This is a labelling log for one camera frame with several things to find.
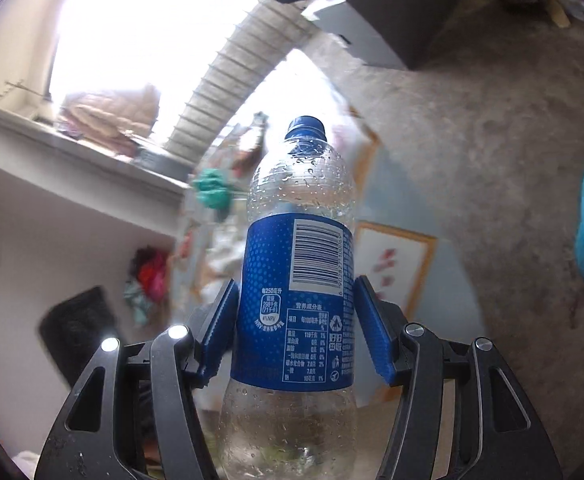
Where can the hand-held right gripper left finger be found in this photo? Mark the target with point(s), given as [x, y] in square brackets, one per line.
[219, 335]

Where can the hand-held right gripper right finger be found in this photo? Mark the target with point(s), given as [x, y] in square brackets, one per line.
[374, 335]

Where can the clear bottle with blue label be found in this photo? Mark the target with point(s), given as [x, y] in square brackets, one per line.
[297, 270]

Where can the green plastic bag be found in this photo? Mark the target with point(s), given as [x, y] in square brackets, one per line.
[212, 187]

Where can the pile of colourful clothes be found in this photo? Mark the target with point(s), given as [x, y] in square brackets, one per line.
[149, 280]

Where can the black chair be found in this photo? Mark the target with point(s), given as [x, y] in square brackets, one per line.
[79, 330]

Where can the folded pink quilt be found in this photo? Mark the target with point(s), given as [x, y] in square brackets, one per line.
[112, 115]

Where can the grey ribbed radiator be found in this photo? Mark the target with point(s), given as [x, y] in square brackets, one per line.
[232, 70]

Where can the grey cabinet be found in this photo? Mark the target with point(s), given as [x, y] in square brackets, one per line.
[396, 25]

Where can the metal wall hooks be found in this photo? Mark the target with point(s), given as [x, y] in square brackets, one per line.
[9, 91]

